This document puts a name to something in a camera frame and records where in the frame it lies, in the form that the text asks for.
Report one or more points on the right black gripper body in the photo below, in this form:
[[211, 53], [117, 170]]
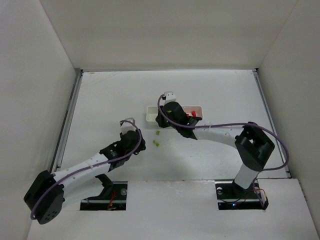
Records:
[[161, 120]]

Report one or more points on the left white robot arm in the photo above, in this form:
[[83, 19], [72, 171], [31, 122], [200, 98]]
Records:
[[50, 192]]

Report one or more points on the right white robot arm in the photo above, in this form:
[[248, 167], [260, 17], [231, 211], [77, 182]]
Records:
[[253, 145]]

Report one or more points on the white divided container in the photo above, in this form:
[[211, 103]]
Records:
[[152, 113]]

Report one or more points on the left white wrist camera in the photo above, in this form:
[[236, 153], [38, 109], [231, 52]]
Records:
[[127, 125]]

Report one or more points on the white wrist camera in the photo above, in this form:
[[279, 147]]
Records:
[[168, 97], [127, 125]]

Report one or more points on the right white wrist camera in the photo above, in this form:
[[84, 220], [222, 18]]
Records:
[[168, 97]]

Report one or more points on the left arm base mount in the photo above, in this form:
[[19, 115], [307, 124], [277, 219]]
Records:
[[113, 196]]

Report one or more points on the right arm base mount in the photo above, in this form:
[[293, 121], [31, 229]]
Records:
[[232, 197]]

